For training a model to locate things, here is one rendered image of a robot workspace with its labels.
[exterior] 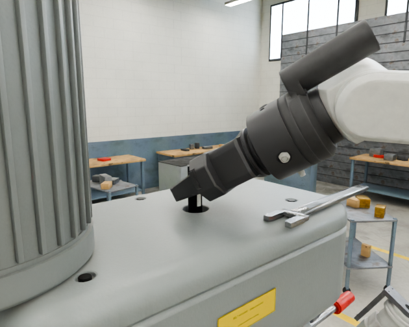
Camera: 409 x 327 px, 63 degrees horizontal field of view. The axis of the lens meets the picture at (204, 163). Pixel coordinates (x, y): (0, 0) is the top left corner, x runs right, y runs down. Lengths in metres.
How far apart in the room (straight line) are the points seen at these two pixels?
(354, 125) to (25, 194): 0.29
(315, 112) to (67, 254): 0.27
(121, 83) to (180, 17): 2.20
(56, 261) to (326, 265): 0.35
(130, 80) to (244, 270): 7.43
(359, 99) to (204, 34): 8.73
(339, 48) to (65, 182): 0.28
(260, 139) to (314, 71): 0.09
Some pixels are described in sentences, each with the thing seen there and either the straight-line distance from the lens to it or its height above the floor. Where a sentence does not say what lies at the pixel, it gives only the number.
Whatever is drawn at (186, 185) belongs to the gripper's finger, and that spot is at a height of 1.93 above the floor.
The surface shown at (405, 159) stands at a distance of 7.67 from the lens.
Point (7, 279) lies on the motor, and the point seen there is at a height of 1.91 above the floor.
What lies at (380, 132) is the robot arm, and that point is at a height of 2.01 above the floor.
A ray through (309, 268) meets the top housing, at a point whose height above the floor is 1.83.
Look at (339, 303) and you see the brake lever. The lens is 0.64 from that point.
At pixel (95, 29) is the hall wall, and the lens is 7.54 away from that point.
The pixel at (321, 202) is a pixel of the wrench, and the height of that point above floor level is 1.90.
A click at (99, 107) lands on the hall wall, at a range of 7.40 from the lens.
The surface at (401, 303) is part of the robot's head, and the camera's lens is 0.72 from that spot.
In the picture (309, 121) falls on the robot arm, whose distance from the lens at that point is 0.36.
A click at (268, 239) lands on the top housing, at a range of 0.39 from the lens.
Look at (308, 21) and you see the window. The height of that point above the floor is 4.00.
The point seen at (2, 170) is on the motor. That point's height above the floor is 1.99.
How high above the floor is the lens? 2.04
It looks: 10 degrees down
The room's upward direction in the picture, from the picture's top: straight up
